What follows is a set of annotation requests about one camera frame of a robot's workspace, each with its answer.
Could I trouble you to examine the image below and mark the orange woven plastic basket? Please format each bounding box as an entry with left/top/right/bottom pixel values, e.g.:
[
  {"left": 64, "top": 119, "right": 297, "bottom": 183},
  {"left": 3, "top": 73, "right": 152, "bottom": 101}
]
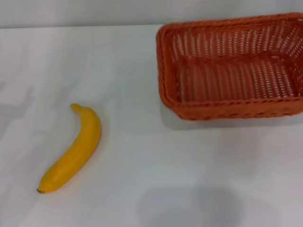
[{"left": 155, "top": 12, "right": 303, "bottom": 121}]

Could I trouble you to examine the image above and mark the yellow banana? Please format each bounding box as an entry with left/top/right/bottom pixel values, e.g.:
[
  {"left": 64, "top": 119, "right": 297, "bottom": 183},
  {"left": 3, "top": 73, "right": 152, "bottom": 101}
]
[{"left": 36, "top": 103, "right": 103, "bottom": 194}]

